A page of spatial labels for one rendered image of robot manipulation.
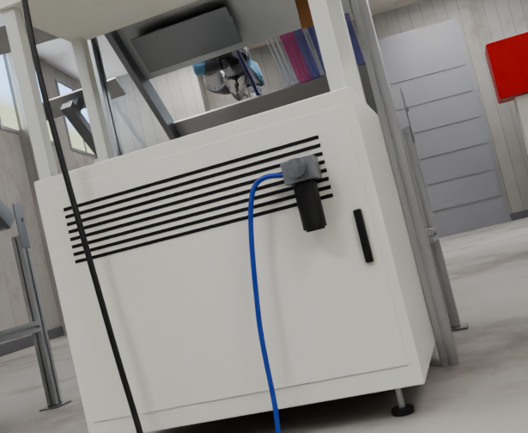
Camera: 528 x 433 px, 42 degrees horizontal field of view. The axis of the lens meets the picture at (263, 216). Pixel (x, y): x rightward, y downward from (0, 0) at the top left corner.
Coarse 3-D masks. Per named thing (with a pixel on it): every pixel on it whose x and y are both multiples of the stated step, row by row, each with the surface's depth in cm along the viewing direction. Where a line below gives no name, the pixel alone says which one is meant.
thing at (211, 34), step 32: (224, 0) 193; (256, 0) 193; (288, 0) 192; (128, 32) 201; (160, 32) 196; (192, 32) 196; (224, 32) 196; (256, 32) 200; (288, 32) 200; (160, 64) 204
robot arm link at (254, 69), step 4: (252, 64) 294; (256, 64) 294; (252, 68) 294; (256, 68) 294; (252, 72) 294; (256, 72) 293; (260, 72) 294; (256, 76) 294; (260, 76) 295; (256, 80) 294; (260, 80) 295; (260, 84) 296; (248, 88) 293; (252, 88) 293; (260, 88) 296; (248, 92) 293; (252, 92) 294; (260, 92) 298; (244, 96) 294; (248, 96) 293; (252, 96) 293
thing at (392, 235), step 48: (336, 96) 128; (192, 144) 136; (384, 144) 162; (384, 192) 137; (48, 240) 146; (384, 240) 126; (432, 336) 159; (336, 384) 129; (384, 384) 126; (96, 432) 143; (144, 432) 140
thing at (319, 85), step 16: (320, 80) 211; (368, 80) 211; (256, 96) 217; (272, 96) 216; (288, 96) 216; (304, 96) 216; (368, 96) 215; (208, 112) 221; (224, 112) 221; (240, 112) 221; (256, 112) 221; (176, 128) 226; (192, 128) 226; (208, 128) 226
